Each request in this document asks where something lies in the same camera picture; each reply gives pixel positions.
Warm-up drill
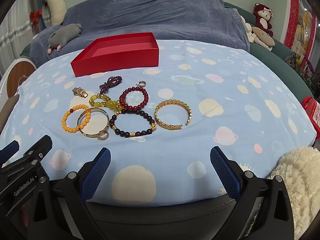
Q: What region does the white round wooden-top table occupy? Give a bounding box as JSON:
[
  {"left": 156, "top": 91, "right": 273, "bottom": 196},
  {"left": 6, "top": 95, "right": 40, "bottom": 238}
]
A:
[{"left": 0, "top": 55, "right": 38, "bottom": 100}]

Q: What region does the dark red bead bracelet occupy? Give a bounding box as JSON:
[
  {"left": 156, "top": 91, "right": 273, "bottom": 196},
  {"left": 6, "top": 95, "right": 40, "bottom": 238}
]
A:
[{"left": 119, "top": 86, "right": 149, "bottom": 111}]

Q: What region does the planet printed blue cloth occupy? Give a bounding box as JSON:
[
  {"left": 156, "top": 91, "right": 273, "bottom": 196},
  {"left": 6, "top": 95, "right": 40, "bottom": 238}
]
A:
[{"left": 0, "top": 39, "right": 317, "bottom": 208}]

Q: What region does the red monkey plush toy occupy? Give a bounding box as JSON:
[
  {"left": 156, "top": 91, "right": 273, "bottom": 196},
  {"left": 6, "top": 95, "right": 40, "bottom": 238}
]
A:
[{"left": 252, "top": 3, "right": 274, "bottom": 37}]

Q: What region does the gold watch band piece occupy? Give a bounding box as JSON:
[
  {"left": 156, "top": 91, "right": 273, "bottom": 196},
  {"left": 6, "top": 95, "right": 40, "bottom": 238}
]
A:
[{"left": 72, "top": 87, "right": 88, "bottom": 98}]

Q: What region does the small white plush toy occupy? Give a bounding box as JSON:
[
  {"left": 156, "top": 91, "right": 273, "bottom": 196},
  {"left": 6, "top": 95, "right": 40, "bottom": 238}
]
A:
[{"left": 240, "top": 15, "right": 260, "bottom": 46}]

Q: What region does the gold chain cuff bracelet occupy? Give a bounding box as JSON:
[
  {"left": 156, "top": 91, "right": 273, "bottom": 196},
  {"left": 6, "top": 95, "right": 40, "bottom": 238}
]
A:
[{"left": 154, "top": 100, "right": 193, "bottom": 131}]

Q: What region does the beige cookie plush cushion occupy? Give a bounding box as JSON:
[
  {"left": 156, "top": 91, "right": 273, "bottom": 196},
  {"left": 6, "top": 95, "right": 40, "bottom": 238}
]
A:
[{"left": 251, "top": 27, "right": 275, "bottom": 48}]

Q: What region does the orange bead bracelet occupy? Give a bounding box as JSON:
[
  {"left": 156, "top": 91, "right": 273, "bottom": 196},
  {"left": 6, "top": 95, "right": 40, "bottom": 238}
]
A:
[{"left": 62, "top": 104, "right": 91, "bottom": 133}]

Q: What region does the red ribbon bow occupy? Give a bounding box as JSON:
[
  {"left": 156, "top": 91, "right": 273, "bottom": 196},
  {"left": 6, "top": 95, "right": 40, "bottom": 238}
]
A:
[{"left": 30, "top": 9, "right": 43, "bottom": 28}]

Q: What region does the green sofa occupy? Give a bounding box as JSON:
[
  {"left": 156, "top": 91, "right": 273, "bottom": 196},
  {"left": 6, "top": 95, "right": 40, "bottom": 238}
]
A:
[{"left": 20, "top": 2, "right": 314, "bottom": 100}]

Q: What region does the black bead bracelet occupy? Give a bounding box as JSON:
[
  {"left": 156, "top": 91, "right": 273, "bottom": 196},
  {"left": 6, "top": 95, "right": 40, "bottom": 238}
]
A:
[{"left": 109, "top": 110, "right": 157, "bottom": 138}]

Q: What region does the yellow green bead bracelet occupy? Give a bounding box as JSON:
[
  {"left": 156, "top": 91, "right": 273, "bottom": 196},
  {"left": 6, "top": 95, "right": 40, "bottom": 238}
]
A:
[{"left": 89, "top": 93, "right": 123, "bottom": 113}]

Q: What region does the grey plush toy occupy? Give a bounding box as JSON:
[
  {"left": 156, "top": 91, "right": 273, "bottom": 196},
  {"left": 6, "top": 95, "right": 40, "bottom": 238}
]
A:
[{"left": 47, "top": 23, "right": 82, "bottom": 55}]

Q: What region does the blue-covered sofa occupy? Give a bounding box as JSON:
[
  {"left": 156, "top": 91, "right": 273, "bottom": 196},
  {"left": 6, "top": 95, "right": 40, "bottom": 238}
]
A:
[{"left": 29, "top": 0, "right": 250, "bottom": 68}]

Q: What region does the thin gold bangle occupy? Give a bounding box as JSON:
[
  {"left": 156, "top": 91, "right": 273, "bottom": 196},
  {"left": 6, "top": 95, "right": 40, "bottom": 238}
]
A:
[{"left": 77, "top": 107, "right": 110, "bottom": 141}]

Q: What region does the red patterned wall hanging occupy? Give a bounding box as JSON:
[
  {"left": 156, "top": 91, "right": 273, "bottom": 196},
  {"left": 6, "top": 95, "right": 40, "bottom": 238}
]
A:
[{"left": 282, "top": 0, "right": 320, "bottom": 63}]

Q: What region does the white long plush toy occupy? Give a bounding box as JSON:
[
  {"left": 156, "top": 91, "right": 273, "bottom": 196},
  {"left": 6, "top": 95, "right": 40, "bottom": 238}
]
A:
[{"left": 43, "top": 0, "right": 67, "bottom": 26}]

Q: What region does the red cardboard box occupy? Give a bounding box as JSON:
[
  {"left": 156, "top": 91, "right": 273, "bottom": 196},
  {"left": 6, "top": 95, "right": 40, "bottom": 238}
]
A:
[{"left": 70, "top": 32, "right": 160, "bottom": 78}]

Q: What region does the white curtain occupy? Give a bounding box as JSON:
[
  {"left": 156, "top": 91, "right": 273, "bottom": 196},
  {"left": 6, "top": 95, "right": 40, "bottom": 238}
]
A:
[{"left": 0, "top": 0, "right": 34, "bottom": 65}]

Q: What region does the purple bead bracelet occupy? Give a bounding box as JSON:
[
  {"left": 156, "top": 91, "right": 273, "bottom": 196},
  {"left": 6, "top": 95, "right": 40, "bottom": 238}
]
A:
[{"left": 99, "top": 75, "right": 123, "bottom": 92}]

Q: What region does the brown box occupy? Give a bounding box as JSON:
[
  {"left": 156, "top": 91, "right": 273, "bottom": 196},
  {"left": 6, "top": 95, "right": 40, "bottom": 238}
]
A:
[{"left": 0, "top": 94, "right": 20, "bottom": 133}]

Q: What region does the plant with red flowers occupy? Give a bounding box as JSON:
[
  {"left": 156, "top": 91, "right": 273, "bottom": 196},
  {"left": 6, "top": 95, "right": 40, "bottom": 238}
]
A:
[{"left": 287, "top": 52, "right": 320, "bottom": 93}]

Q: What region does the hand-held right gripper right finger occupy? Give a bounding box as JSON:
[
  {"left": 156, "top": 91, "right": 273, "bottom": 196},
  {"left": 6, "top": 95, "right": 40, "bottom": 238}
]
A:
[{"left": 209, "top": 146, "right": 295, "bottom": 240}]

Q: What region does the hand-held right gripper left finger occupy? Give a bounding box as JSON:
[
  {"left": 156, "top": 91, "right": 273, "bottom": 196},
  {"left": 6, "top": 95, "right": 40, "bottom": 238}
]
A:
[{"left": 24, "top": 147, "right": 112, "bottom": 240}]

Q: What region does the crystal curtain tieback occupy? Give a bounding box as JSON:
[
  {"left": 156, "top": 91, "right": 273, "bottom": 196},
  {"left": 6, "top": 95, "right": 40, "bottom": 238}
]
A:
[{"left": 0, "top": 20, "right": 34, "bottom": 46}]

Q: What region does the red packet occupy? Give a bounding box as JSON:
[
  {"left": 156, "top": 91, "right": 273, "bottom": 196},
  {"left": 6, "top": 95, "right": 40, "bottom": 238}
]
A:
[{"left": 301, "top": 96, "right": 320, "bottom": 125}]

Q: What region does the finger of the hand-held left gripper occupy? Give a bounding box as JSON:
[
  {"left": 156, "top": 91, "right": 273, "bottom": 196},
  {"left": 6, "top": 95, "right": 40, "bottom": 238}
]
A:
[
  {"left": 1, "top": 134, "right": 53, "bottom": 174},
  {"left": 0, "top": 140, "right": 21, "bottom": 161}
]

